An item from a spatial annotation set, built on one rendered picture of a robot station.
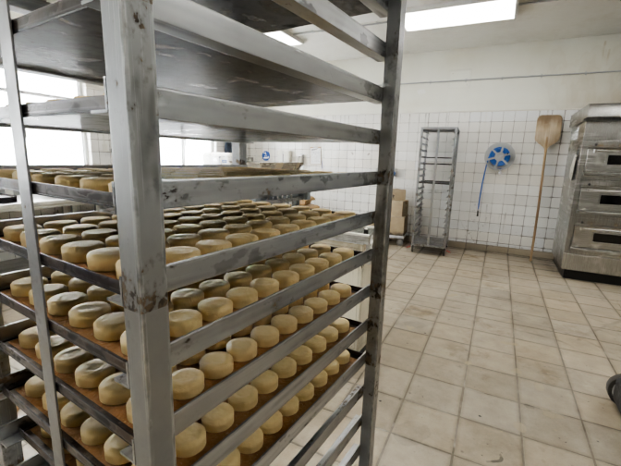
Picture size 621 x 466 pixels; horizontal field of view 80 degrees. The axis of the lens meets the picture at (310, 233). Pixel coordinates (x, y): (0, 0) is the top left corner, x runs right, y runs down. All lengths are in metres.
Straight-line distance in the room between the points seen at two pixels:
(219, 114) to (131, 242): 0.18
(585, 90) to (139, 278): 6.26
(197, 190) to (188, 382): 0.26
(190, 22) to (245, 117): 0.12
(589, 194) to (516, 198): 1.25
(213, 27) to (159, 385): 0.38
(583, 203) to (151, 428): 5.16
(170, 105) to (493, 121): 6.01
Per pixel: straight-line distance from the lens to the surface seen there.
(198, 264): 0.45
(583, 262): 5.48
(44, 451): 0.83
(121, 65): 0.37
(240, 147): 1.10
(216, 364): 0.59
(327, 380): 0.92
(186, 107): 0.43
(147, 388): 0.42
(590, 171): 5.31
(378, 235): 0.88
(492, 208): 6.31
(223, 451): 0.61
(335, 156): 6.81
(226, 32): 0.49
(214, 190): 0.46
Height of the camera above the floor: 1.36
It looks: 12 degrees down
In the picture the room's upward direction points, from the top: 2 degrees clockwise
